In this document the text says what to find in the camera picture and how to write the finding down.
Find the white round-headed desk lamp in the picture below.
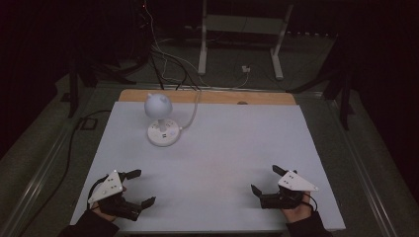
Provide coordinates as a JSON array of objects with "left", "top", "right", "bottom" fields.
[{"left": 143, "top": 92, "right": 182, "bottom": 148}]

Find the thin white cable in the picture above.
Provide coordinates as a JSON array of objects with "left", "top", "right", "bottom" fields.
[{"left": 141, "top": 0, "right": 251, "bottom": 90}]

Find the white table mat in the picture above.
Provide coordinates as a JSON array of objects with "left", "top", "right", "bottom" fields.
[{"left": 69, "top": 100, "right": 347, "bottom": 232}]

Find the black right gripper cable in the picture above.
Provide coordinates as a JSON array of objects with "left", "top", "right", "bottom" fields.
[{"left": 300, "top": 192, "right": 319, "bottom": 213}]

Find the white lamp cable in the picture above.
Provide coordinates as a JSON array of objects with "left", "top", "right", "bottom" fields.
[{"left": 178, "top": 89, "right": 203, "bottom": 131}]

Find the person's right hand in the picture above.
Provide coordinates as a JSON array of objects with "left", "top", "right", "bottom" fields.
[{"left": 281, "top": 191, "right": 314, "bottom": 224}]

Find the white metal stand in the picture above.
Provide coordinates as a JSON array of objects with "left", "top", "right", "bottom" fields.
[{"left": 197, "top": 0, "right": 294, "bottom": 81}]

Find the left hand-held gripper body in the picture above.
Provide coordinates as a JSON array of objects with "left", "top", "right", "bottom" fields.
[{"left": 87, "top": 169, "right": 144, "bottom": 222}]

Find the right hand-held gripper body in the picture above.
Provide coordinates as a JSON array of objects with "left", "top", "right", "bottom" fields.
[{"left": 259, "top": 169, "right": 320, "bottom": 210}]

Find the black square floor plate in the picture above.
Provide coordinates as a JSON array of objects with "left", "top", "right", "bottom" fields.
[{"left": 79, "top": 117, "right": 99, "bottom": 131}]

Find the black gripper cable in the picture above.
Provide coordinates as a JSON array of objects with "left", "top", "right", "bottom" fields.
[
  {"left": 300, "top": 192, "right": 319, "bottom": 213},
  {"left": 86, "top": 173, "right": 112, "bottom": 211}
]

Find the person's left hand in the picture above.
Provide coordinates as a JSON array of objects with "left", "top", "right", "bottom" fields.
[{"left": 90, "top": 185, "right": 128, "bottom": 223}]

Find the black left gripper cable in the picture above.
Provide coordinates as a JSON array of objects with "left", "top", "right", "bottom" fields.
[{"left": 86, "top": 173, "right": 112, "bottom": 211}]

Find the black floor cable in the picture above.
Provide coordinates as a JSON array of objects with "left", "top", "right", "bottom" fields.
[{"left": 18, "top": 109, "right": 114, "bottom": 236}]

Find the black cable bundle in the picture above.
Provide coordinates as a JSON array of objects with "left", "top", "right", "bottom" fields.
[{"left": 149, "top": 45, "right": 202, "bottom": 92}]

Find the wooden table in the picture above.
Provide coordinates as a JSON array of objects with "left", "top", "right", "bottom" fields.
[{"left": 118, "top": 88, "right": 297, "bottom": 107}]

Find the black stand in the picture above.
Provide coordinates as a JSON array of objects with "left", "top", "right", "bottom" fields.
[
  {"left": 60, "top": 48, "right": 149, "bottom": 119},
  {"left": 286, "top": 33, "right": 357, "bottom": 131}
]

